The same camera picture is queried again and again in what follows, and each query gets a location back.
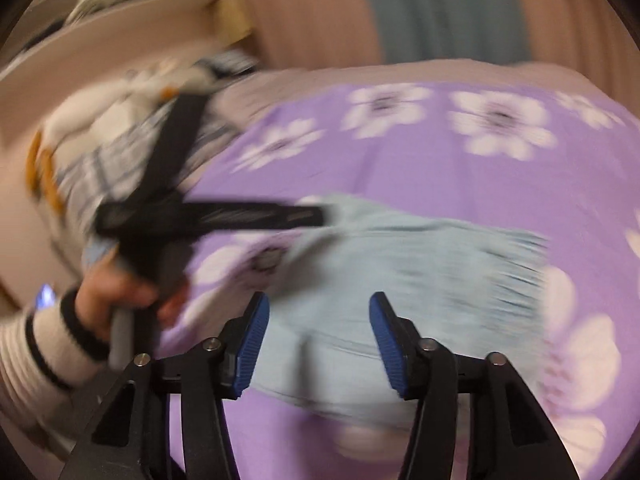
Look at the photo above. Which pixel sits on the teal curtain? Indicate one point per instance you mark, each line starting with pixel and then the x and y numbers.
pixel 440 10

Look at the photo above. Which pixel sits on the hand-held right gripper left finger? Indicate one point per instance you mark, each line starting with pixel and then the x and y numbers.
pixel 250 350

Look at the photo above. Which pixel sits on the white plush goose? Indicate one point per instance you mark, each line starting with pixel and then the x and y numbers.
pixel 115 120

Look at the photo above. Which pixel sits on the cream headboard shelf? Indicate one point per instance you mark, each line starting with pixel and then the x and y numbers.
pixel 115 40

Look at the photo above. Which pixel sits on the grey plaid pillow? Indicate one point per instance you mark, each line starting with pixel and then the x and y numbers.
pixel 115 160

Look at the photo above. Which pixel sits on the person's left hand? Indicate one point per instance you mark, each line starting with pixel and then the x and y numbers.
pixel 107 305

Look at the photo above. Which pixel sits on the person's left forearm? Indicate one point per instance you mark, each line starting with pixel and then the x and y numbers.
pixel 35 355

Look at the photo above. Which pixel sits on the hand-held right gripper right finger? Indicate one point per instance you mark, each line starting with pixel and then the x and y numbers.
pixel 390 350

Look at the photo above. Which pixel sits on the blue striped pillow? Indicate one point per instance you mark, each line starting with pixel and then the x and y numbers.
pixel 225 64

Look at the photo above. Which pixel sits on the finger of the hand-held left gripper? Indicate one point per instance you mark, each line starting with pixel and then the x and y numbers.
pixel 181 145
pixel 250 216

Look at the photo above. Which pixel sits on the purple floral blanket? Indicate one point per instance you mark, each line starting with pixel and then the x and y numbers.
pixel 425 180

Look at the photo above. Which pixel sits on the pink curtain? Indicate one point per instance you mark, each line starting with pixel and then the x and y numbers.
pixel 305 10
pixel 575 20

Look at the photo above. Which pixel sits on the light blue strawberry print pants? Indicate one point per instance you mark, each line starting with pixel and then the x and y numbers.
pixel 400 280

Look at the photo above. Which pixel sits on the yellow tassel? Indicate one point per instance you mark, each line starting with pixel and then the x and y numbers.
pixel 235 17

